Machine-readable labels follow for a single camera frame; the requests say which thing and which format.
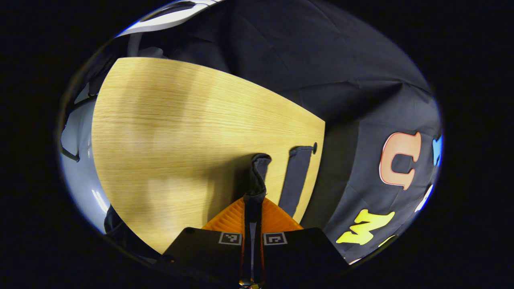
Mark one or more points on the black jeans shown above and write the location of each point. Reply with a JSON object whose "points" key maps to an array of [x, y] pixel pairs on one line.
{"points": [[295, 180]]}

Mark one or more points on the black backdrop cloth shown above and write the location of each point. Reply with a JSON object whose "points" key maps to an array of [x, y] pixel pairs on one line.
{"points": [[321, 60]]}

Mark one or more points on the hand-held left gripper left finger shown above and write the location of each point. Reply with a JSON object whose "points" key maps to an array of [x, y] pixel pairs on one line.
{"points": [[200, 249]]}

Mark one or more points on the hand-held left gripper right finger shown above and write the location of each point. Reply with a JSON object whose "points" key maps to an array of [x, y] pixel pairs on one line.
{"points": [[297, 251]]}

